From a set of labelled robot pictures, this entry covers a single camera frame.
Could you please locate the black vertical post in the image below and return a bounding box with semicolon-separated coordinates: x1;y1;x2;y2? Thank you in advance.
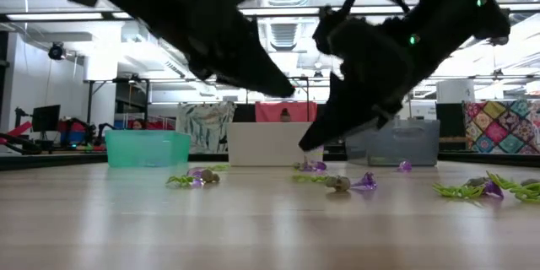
0;31;10;134

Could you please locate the black horizontal rail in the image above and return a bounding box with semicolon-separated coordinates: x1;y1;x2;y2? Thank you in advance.
84;74;540;84

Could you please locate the black partition panel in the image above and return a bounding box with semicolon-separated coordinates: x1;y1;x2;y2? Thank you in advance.
233;104;257;124
435;103;465;138

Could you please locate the white building column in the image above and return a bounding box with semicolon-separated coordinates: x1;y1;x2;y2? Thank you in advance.
436;78;477;104
84;54;118;130

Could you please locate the red hanging cloth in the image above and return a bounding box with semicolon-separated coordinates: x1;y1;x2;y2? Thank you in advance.
255;100;318;124

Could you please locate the leaf print cloth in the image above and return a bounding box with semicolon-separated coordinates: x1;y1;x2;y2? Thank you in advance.
175;101;237;154

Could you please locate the white plastic bin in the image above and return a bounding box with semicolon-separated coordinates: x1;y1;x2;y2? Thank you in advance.
226;121;316;167

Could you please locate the black ceiling spotlight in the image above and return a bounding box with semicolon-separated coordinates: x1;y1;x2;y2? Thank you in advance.
47;42;68;62

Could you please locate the black beam with light strips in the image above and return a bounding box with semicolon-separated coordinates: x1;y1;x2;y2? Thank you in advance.
0;3;540;22

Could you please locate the red robot part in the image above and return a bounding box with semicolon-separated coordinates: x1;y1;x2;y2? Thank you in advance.
0;121;33;140

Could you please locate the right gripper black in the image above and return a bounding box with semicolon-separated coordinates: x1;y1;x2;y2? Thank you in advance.
297;4;424;153

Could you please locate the grey translucent plastic bin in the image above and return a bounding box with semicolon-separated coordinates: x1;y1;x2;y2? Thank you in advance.
344;117;441;167

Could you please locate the teal plastic bin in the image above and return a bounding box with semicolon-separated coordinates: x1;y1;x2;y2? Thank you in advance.
104;129;192;169

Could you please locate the silver ceiling duct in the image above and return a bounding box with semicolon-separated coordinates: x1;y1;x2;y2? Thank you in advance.
263;0;316;51

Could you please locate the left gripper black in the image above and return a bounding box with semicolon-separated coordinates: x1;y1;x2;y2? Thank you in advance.
138;0;297;99

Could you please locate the black computer monitor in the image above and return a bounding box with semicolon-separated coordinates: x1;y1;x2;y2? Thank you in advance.
31;104;62;133

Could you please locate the colourful patchwork quilt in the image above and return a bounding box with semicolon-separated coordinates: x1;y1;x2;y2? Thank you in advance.
462;100;540;155

